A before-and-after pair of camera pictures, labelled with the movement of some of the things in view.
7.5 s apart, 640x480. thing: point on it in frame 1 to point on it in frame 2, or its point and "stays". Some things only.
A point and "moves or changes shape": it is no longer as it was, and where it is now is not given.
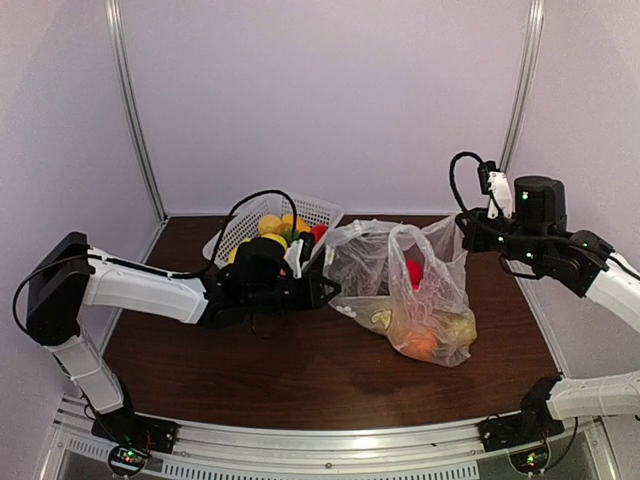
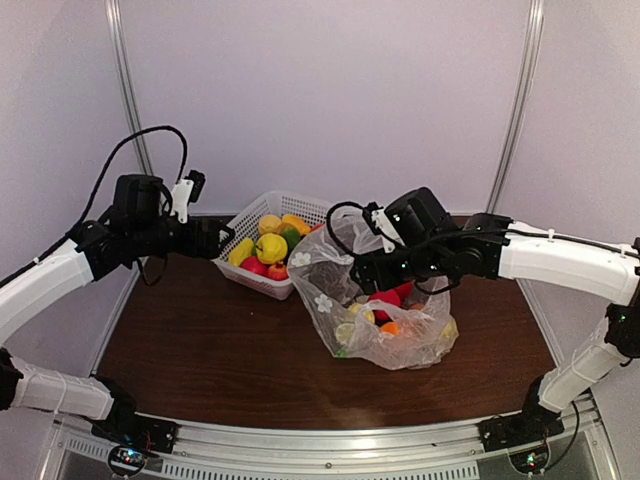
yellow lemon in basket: x=269 y=223 stays
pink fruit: x=415 y=268 moves or changes shape
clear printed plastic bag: x=408 y=286 moves or changes shape
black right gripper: x=474 y=240 to x=384 y=277
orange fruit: x=421 y=345 to x=390 y=328
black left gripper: x=310 y=294 to x=193 y=248
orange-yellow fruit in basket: x=302 y=226 stays
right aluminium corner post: x=526 y=86 stays
